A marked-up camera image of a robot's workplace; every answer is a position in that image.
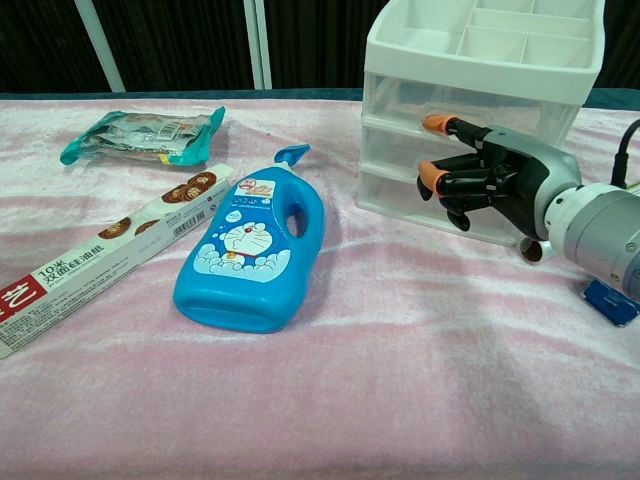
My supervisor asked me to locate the teal snack bag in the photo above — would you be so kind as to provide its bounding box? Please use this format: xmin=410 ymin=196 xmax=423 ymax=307
xmin=59 ymin=106 xmax=226 ymax=167

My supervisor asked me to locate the blue Oreo package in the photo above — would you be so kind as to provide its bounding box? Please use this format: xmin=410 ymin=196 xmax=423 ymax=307
xmin=582 ymin=278 xmax=640 ymax=329

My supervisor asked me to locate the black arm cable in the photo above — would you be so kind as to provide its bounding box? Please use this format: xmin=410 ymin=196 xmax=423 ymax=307
xmin=609 ymin=118 xmax=640 ymax=189

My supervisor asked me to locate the clear plastic drawer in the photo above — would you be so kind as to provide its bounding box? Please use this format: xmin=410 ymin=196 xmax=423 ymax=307
xmin=355 ymin=164 xmax=521 ymax=247
xmin=358 ymin=117 xmax=571 ymax=176
xmin=362 ymin=72 xmax=584 ymax=151

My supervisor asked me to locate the black curtain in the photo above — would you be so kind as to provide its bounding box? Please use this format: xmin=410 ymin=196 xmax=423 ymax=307
xmin=0 ymin=0 xmax=640 ymax=95

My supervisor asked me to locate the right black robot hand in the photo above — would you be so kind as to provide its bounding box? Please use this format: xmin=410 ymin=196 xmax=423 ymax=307
xmin=416 ymin=113 xmax=584 ymax=242

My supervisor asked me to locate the blue cartoon detergent bottle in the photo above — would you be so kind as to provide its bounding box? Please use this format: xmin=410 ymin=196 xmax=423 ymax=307
xmin=172 ymin=143 xmax=331 ymax=335

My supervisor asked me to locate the white frame post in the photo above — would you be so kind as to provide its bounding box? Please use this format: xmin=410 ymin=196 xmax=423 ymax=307
xmin=243 ymin=0 xmax=274 ymax=91
xmin=89 ymin=0 xmax=126 ymax=94

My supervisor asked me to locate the long baking paper box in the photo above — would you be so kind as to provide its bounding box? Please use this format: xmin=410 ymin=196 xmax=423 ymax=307
xmin=0 ymin=162 xmax=235 ymax=360

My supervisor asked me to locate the pink velvet cloth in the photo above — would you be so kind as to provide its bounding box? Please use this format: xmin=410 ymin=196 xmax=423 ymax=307
xmin=0 ymin=97 xmax=640 ymax=480

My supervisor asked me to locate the white plastic organizer box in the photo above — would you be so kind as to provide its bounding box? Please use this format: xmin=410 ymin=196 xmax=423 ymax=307
xmin=354 ymin=0 xmax=609 ymax=247

